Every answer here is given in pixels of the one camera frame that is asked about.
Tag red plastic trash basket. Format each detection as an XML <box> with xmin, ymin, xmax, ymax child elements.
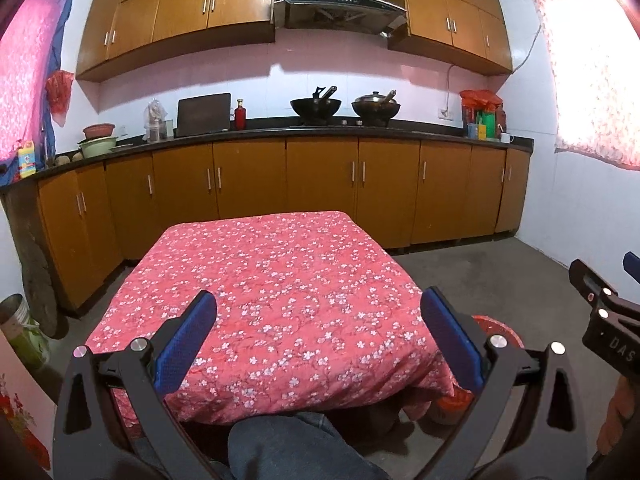
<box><xmin>427</xmin><ymin>315</ymin><xmax>524</xmax><ymax>426</ymax></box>

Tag person's right hand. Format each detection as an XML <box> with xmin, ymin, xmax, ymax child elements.
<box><xmin>597</xmin><ymin>376</ymin><xmax>639</xmax><ymax>455</ymax></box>

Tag white mug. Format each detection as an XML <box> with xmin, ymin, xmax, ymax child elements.
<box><xmin>500</xmin><ymin>132</ymin><xmax>514</xmax><ymax>144</ymax></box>

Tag person's jeans leg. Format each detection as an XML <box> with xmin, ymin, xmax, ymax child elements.
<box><xmin>228</xmin><ymin>412</ymin><xmax>388</xmax><ymax>480</ymax></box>

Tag green box on counter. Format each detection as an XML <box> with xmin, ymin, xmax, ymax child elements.
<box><xmin>478</xmin><ymin>112</ymin><xmax>497</xmax><ymax>139</ymax></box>

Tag lower wooden cabinets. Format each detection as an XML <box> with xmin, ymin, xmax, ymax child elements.
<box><xmin>38</xmin><ymin>138</ymin><xmax>530</xmax><ymax>310</ymax></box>

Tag wooden cabinets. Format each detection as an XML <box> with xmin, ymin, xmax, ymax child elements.
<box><xmin>38</xmin><ymin>138</ymin><xmax>530</xmax><ymax>310</ymax></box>
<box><xmin>76</xmin><ymin>0</ymin><xmax>513</xmax><ymax>82</ymax></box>

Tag floral window curtain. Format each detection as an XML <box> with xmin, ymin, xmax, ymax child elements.
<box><xmin>533</xmin><ymin>0</ymin><xmax>639</xmax><ymax>170</ymax></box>

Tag red floral tablecloth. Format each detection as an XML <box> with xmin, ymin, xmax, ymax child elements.
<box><xmin>87</xmin><ymin>211</ymin><xmax>456</xmax><ymax>425</ymax></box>

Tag red bag on counter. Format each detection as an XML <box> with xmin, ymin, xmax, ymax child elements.
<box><xmin>459</xmin><ymin>89</ymin><xmax>502</xmax><ymax>113</ymax></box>

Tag black countertop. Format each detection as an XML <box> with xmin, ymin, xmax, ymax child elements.
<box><xmin>1</xmin><ymin>122</ymin><xmax>534</xmax><ymax>200</ymax></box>

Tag green basin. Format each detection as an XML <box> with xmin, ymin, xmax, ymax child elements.
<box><xmin>78</xmin><ymin>136</ymin><xmax>117</xmax><ymax>159</ymax></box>

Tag colourful carton box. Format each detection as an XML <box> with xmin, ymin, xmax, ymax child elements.
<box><xmin>17</xmin><ymin>141</ymin><xmax>37</xmax><ymax>179</ymax></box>

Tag red-brown basin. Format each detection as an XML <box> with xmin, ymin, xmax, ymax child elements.
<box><xmin>82</xmin><ymin>122</ymin><xmax>115</xmax><ymax>140</ymax></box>

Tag bagged jars on counter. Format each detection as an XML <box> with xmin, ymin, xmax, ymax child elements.
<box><xmin>143</xmin><ymin>100</ymin><xmax>167</xmax><ymax>142</ymax></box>

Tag black wok with lid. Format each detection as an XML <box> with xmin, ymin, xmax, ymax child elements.
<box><xmin>352</xmin><ymin>90</ymin><xmax>400</xmax><ymax>127</ymax></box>

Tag dark cutting board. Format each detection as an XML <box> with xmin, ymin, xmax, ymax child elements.
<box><xmin>175</xmin><ymin>92</ymin><xmax>231</xmax><ymax>138</ymax></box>

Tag red bottle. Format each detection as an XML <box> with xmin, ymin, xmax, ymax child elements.
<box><xmin>234</xmin><ymin>99</ymin><xmax>246</xmax><ymax>130</ymax></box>

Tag hanging red plastic bag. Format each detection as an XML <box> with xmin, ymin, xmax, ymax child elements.
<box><xmin>46</xmin><ymin>70</ymin><xmax>75</xmax><ymax>127</ymax></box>

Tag black wok left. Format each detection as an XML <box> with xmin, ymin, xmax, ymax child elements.
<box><xmin>290</xmin><ymin>86</ymin><xmax>342</xmax><ymax>125</ymax></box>

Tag pink blue hanging cloth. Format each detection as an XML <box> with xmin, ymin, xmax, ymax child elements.
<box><xmin>1</xmin><ymin>0</ymin><xmax>73</xmax><ymax>185</ymax></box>

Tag upper wooden cabinets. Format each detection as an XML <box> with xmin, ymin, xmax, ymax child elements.
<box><xmin>76</xmin><ymin>0</ymin><xmax>513</xmax><ymax>82</ymax></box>

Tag wall power socket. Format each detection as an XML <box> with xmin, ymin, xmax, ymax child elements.
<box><xmin>438</xmin><ymin>108</ymin><xmax>452</xmax><ymax>122</ymax></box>

